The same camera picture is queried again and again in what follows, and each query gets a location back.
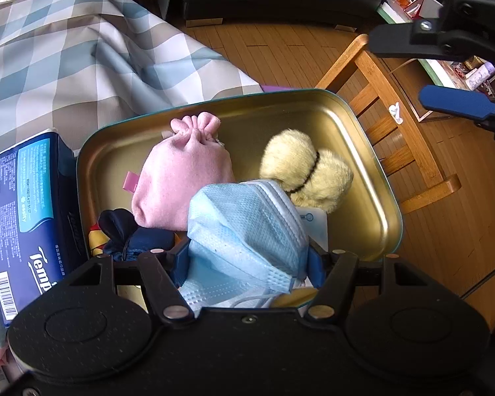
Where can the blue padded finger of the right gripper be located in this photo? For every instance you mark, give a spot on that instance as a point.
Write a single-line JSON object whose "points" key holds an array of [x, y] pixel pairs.
{"points": [[457, 102]]}

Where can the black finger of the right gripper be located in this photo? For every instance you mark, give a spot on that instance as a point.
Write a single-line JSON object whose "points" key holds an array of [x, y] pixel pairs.
{"points": [[419, 39]]}

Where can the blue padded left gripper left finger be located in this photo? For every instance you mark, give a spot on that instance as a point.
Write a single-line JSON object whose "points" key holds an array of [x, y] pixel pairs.
{"points": [[177, 262]]}

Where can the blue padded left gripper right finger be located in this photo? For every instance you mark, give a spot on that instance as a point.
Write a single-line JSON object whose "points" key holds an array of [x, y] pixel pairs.
{"points": [[317, 263]]}

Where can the colourful silk scarf bundle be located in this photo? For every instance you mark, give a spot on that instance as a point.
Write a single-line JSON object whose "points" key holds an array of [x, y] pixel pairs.
{"points": [[118, 235]]}

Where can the light blue face mask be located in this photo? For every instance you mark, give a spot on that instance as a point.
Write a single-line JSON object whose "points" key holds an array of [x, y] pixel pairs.
{"points": [[247, 246]]}

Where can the pink drawstring pouch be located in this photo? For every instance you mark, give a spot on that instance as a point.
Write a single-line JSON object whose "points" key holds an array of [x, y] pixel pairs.
{"points": [[176, 169]]}

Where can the cream fuzzy plush bundle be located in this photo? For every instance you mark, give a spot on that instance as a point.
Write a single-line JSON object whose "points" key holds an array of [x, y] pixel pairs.
{"points": [[311, 177]]}

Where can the blue Tempo tissue pack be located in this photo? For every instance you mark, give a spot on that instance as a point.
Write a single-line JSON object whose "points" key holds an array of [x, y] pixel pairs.
{"points": [[41, 239]]}

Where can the white small tissue packet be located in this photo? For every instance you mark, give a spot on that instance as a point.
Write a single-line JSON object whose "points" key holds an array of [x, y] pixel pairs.
{"points": [[315, 223]]}

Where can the gold metal tin box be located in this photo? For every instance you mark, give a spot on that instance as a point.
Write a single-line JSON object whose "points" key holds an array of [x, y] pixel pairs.
{"points": [[367, 223]]}

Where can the wooden chair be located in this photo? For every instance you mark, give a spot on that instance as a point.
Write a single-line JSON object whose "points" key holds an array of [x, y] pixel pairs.
{"points": [[416, 150]]}

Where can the checkered blue beige tablecloth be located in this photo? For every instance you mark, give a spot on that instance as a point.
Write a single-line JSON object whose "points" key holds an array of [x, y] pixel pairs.
{"points": [[78, 65]]}

